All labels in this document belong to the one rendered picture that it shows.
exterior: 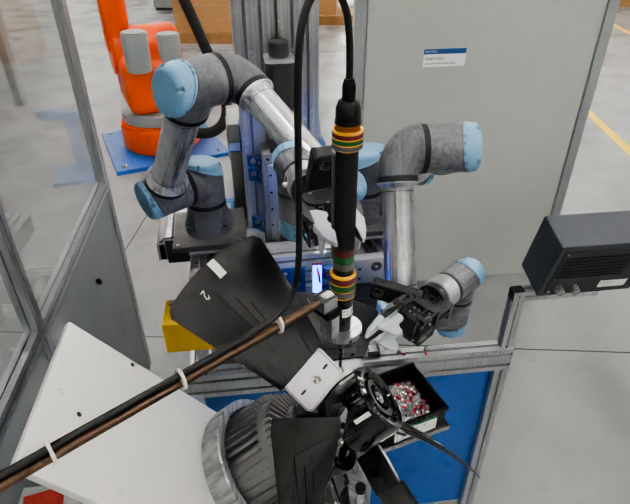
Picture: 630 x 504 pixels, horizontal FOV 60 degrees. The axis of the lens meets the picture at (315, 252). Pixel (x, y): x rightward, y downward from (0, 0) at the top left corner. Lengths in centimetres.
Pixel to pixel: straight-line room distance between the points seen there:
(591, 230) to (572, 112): 168
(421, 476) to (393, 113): 163
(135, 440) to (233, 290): 27
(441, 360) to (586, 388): 139
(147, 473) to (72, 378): 18
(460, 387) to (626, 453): 113
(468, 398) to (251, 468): 95
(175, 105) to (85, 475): 76
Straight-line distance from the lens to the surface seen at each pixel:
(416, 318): 112
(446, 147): 128
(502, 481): 242
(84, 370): 90
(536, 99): 298
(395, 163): 126
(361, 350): 106
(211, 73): 127
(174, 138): 137
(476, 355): 160
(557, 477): 250
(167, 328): 135
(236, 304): 88
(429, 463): 196
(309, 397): 92
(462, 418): 182
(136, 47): 461
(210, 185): 163
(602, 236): 147
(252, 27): 168
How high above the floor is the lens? 193
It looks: 34 degrees down
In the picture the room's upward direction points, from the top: straight up
